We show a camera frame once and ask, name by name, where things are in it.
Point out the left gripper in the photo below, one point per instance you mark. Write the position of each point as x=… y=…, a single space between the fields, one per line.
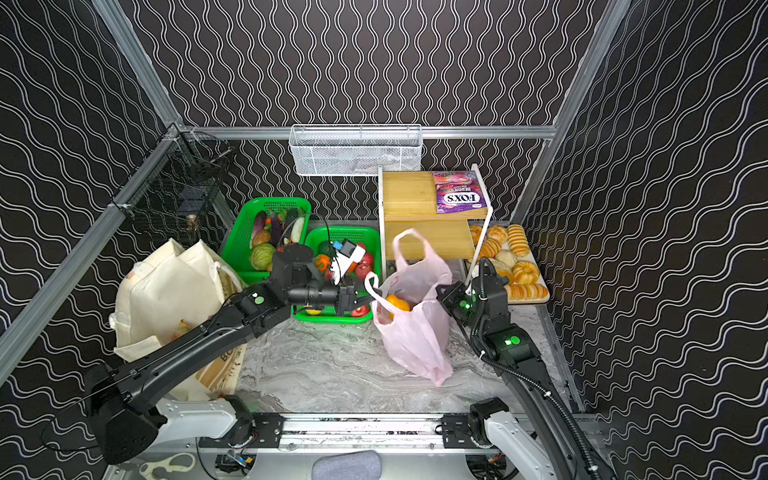
x=345 y=297

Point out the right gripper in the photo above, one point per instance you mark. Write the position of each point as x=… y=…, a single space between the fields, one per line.
x=453 y=294

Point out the yellow pear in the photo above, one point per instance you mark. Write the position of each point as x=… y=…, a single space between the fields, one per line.
x=398 y=303

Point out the pink plastic grocery bag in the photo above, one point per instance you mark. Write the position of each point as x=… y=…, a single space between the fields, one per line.
x=415 y=340

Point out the green plastic basket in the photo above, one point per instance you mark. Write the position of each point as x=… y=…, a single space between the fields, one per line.
x=318 y=239
x=252 y=227

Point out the orange Fox's candy bag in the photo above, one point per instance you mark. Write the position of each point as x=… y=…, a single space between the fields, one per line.
x=181 y=329

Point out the cream canvas tote bag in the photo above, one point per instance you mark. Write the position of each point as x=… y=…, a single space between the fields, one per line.
x=173 y=283

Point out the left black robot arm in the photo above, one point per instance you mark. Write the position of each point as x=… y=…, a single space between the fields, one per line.
x=128 y=409

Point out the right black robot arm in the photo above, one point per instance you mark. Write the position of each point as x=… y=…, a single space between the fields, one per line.
x=557 y=448

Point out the red apple front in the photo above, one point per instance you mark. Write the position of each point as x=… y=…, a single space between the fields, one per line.
x=361 y=312

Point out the tray of bread rolls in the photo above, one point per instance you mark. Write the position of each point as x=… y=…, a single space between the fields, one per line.
x=508 y=250

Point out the green cabbage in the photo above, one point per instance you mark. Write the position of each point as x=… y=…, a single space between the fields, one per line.
x=261 y=257

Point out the purple eggplant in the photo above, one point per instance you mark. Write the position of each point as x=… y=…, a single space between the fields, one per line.
x=276 y=229

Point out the white wooden two-tier shelf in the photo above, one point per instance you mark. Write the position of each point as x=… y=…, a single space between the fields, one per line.
x=408 y=200

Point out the purple Fox's berries candy bag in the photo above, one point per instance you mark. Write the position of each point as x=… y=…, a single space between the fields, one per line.
x=457 y=192

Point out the grey padded cushion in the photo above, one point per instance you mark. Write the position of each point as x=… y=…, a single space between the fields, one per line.
x=359 y=465

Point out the white wire wall basket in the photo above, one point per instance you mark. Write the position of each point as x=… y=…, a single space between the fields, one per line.
x=355 y=149

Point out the black wire wall rack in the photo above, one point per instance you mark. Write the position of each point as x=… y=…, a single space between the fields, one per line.
x=182 y=197

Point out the white-handled scissors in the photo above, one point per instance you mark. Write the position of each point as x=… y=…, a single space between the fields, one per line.
x=178 y=463

